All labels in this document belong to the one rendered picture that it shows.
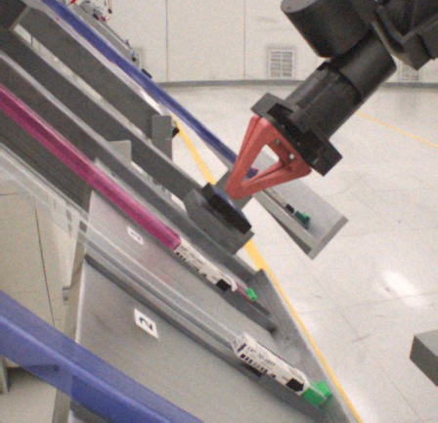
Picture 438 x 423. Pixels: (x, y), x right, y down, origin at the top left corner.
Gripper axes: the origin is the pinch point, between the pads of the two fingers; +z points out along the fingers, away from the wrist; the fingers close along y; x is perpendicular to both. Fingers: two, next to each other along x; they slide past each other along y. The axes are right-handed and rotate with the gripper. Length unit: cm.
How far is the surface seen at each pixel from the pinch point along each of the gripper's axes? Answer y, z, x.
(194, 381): 26.7, 6.1, -5.6
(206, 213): 2.1, 3.3, -1.2
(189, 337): 22.4, 6.1, -5.0
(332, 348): -75, 20, 94
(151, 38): -738, -29, 36
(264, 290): 5.8, 4.5, 6.8
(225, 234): 2.2, 3.6, 1.6
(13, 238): -75, 53, -2
